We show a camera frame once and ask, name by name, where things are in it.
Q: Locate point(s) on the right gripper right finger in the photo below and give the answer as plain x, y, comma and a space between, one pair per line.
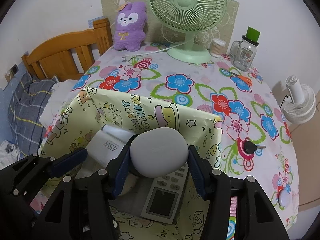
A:
256, 217

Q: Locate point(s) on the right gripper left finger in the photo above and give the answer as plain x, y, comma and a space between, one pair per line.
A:
79, 208

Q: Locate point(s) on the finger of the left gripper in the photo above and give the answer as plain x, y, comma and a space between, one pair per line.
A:
69, 161

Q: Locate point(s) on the small grey round ball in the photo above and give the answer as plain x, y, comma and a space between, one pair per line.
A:
283, 198

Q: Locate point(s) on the white 45W charger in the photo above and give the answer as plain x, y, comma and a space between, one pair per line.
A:
103, 148

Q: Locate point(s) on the round beige pin cushion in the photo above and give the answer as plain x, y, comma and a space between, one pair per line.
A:
129, 184

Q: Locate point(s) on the white square charger cube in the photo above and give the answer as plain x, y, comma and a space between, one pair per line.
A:
118, 133

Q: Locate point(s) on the black car key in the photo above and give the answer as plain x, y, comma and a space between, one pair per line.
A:
251, 148

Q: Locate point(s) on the white remote control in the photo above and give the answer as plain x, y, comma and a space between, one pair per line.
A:
164, 196

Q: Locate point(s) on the white oval earbud case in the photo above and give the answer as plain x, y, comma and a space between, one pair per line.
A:
158, 152

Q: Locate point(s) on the yellow cartoon fabric box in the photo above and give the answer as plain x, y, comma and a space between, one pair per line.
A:
92, 108

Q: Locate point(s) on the white cloth on bed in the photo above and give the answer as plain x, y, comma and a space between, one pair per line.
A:
60, 98

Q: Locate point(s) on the blue plaid bedding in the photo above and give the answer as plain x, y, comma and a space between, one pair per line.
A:
27, 104

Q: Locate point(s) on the floral tablecloth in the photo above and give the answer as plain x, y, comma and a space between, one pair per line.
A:
246, 113

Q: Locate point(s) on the beige door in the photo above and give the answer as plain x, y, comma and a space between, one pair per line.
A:
305, 139

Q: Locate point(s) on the wooden bed headboard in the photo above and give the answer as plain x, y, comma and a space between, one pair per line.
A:
54, 56

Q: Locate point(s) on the white standing fan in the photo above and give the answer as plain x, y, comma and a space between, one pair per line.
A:
300, 105

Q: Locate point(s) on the purple plush toy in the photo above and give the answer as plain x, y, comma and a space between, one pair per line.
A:
130, 22

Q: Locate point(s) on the beige cartoon board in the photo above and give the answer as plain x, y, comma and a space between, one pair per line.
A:
158, 33

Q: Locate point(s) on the glass jar mug green lid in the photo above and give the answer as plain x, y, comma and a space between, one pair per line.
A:
242, 52

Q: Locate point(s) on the cotton swab container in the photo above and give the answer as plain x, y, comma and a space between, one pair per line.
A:
216, 47

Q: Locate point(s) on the green desk fan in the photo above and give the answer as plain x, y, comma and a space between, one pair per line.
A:
189, 17

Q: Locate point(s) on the orange handled scissors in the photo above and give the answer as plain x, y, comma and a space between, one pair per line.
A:
246, 80

